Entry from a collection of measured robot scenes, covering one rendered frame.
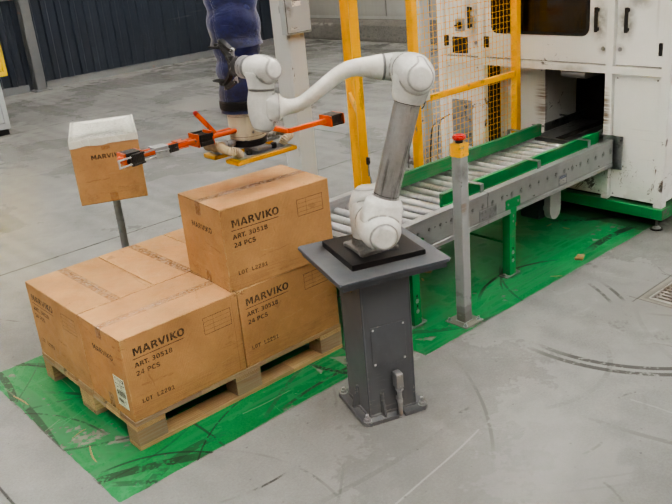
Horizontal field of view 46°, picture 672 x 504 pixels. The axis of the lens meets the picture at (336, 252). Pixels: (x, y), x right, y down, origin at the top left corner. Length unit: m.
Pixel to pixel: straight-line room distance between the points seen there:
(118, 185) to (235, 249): 1.59
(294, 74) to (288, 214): 1.60
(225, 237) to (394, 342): 0.88
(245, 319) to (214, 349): 0.20
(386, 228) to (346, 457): 1.00
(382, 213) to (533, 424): 1.17
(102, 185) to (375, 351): 2.28
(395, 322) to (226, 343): 0.81
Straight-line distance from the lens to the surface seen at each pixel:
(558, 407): 3.73
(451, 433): 3.54
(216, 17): 3.62
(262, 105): 3.09
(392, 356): 3.53
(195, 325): 3.61
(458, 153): 4.06
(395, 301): 3.42
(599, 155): 5.55
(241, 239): 3.64
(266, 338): 3.88
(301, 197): 3.77
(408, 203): 4.69
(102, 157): 5.03
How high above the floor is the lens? 2.03
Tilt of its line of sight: 22 degrees down
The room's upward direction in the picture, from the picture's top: 5 degrees counter-clockwise
